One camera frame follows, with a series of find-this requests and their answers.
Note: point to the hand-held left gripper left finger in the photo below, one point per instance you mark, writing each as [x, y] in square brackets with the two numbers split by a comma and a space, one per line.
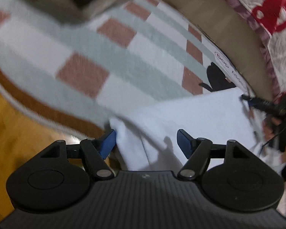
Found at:
[108, 145]

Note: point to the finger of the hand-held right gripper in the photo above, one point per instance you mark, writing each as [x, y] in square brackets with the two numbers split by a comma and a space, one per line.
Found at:
[259, 103]

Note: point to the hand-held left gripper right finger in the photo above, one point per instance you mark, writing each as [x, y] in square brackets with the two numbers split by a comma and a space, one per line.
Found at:
[183, 143]

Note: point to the white t-shirt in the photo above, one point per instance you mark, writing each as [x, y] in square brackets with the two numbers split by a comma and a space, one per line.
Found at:
[193, 114]

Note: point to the person's right hand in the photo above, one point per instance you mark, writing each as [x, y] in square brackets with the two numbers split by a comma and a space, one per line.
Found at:
[268, 127]

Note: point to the white quilted bedspread red print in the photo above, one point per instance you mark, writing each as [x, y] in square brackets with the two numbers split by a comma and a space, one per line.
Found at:
[281, 50]

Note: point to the beige bed base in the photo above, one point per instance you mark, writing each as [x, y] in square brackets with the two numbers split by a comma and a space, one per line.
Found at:
[216, 21]

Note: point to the checkered rug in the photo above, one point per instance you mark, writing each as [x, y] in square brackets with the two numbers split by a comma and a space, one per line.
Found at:
[85, 52]

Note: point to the cream folded garment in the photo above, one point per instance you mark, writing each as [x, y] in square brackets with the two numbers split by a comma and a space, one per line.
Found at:
[97, 10]

